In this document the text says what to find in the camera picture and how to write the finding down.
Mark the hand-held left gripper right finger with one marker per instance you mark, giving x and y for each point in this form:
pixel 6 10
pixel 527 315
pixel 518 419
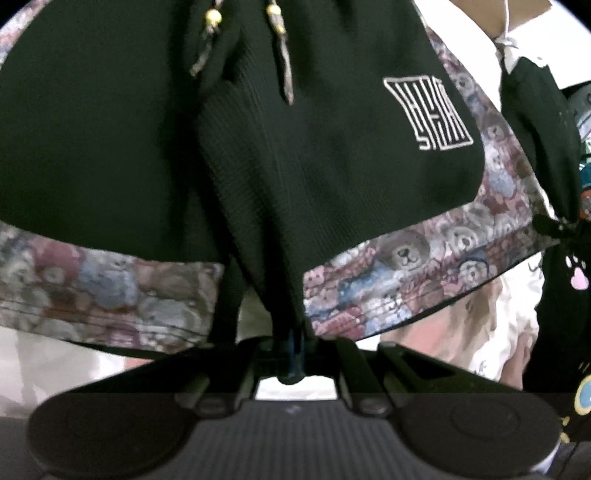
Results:
pixel 302 369

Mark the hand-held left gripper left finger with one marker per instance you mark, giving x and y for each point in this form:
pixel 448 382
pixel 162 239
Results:
pixel 281 369

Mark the black shorts with bear-print trim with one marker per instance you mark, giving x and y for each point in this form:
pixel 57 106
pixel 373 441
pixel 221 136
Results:
pixel 138 138

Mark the white bedsheet with coloured patches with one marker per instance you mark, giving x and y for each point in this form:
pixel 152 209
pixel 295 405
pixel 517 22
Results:
pixel 485 323

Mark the person's black paw-print top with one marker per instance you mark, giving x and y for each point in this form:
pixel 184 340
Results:
pixel 535 138

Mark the person's white collared shirt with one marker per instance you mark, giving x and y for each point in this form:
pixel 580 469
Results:
pixel 466 41

